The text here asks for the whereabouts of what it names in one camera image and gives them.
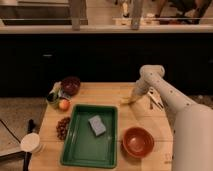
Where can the red yellow apple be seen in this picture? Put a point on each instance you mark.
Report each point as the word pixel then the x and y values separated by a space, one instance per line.
pixel 64 105

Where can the grey blue sponge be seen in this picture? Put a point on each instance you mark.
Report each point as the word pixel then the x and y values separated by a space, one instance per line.
pixel 97 125

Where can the green plastic tray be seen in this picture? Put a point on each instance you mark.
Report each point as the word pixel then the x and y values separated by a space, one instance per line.
pixel 82 147

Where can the bunch of red grapes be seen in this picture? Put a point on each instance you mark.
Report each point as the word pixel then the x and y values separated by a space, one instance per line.
pixel 62 128

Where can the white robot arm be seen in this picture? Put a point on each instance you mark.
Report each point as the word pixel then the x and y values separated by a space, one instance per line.
pixel 193 128

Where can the yellow banana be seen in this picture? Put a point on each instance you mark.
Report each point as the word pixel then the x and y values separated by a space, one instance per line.
pixel 125 100

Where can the red orange bowl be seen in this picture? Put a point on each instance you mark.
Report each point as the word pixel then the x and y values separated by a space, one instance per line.
pixel 137 142

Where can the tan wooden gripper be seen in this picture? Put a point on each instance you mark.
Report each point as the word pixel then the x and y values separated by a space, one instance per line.
pixel 134 97

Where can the black handle tool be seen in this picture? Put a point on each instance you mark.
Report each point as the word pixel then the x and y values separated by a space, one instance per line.
pixel 27 148

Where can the dark maroon bowl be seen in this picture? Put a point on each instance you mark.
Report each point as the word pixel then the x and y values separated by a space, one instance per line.
pixel 71 85

